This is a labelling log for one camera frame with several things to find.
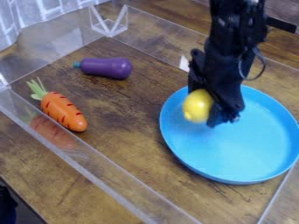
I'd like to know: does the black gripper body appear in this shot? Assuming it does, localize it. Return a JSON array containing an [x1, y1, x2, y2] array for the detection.
[[187, 40, 258, 115]]

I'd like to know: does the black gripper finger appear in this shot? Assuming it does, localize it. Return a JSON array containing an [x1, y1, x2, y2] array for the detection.
[[207, 102, 245, 128], [189, 73, 211, 93]]

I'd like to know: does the yellow toy lemon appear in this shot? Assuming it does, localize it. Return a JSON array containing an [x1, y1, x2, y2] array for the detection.
[[182, 89, 214, 123]]

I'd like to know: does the orange toy carrot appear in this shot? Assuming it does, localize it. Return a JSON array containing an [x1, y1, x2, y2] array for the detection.
[[27, 78, 89, 132]]

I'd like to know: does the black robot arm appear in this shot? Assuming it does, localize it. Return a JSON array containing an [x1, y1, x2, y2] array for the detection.
[[189, 0, 268, 128]]

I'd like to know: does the blue round tray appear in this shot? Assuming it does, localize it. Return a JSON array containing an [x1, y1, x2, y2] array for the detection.
[[159, 86, 299, 185]]

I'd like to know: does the purple toy eggplant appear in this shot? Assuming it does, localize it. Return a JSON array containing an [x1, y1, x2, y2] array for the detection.
[[74, 58, 133, 80]]

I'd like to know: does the white curtain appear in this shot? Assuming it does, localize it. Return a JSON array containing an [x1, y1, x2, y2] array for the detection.
[[0, 0, 111, 52]]

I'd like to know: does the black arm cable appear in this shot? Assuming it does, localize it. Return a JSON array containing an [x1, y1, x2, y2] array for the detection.
[[238, 46, 269, 81]]

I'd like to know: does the clear acrylic enclosure wall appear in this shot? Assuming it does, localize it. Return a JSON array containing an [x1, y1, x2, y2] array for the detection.
[[0, 0, 299, 224]]

